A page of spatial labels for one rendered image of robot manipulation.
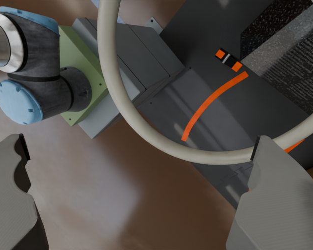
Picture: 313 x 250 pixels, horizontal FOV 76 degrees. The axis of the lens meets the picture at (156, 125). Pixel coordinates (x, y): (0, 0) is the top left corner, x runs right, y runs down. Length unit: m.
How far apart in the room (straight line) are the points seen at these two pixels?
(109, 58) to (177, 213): 2.15
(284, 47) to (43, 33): 0.78
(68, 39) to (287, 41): 0.80
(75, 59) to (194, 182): 1.57
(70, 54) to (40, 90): 0.25
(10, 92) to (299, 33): 0.91
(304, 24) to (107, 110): 0.79
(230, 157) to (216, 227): 1.95
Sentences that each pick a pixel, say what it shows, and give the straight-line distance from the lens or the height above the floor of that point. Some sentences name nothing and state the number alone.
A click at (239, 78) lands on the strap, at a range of 1.60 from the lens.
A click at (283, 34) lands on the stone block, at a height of 0.76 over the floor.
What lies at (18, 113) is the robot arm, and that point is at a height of 1.19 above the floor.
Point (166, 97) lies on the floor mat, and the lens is 1.72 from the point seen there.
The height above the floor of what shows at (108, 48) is 1.30.
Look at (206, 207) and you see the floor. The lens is 2.23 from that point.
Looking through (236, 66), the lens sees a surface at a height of 0.07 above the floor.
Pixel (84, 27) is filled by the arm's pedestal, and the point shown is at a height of 0.85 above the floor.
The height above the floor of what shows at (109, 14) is 1.30.
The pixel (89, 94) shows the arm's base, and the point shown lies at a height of 0.94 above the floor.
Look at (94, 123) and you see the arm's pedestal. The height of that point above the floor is 0.85.
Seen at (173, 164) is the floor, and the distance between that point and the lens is 2.00.
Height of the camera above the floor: 1.60
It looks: 59 degrees down
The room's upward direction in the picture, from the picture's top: 137 degrees counter-clockwise
